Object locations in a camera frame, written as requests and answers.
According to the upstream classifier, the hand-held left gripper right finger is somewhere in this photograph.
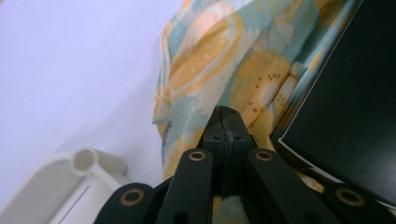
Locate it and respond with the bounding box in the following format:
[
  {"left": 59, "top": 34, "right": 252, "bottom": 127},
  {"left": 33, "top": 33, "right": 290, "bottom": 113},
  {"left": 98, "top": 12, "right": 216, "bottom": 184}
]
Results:
[{"left": 219, "top": 105, "right": 259, "bottom": 200}]

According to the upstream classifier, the white table mat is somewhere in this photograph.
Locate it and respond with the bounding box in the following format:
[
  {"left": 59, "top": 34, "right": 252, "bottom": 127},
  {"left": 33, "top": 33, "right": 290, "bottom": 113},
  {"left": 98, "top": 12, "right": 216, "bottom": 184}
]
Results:
[{"left": 0, "top": 0, "right": 189, "bottom": 207}]

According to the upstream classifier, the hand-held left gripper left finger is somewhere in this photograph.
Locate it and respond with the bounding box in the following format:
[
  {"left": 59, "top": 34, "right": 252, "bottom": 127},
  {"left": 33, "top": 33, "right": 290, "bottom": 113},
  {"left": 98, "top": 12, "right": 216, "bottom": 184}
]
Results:
[{"left": 197, "top": 105, "right": 230, "bottom": 200}]

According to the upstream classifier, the orange-print green cloth bag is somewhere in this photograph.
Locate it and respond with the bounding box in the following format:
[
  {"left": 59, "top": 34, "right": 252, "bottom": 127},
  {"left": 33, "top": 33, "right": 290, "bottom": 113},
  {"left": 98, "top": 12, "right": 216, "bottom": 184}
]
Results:
[{"left": 151, "top": 0, "right": 366, "bottom": 224}]

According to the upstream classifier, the black box with white edge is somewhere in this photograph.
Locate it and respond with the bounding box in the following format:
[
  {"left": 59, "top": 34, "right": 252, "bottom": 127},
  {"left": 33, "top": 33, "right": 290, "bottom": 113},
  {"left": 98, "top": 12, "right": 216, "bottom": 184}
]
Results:
[{"left": 270, "top": 0, "right": 396, "bottom": 209}]

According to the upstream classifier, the white plastic tray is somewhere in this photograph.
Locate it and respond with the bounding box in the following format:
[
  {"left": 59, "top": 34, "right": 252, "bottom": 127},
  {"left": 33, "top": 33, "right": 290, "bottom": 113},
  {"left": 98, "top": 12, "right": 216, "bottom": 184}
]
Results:
[{"left": 0, "top": 146, "right": 133, "bottom": 224}]

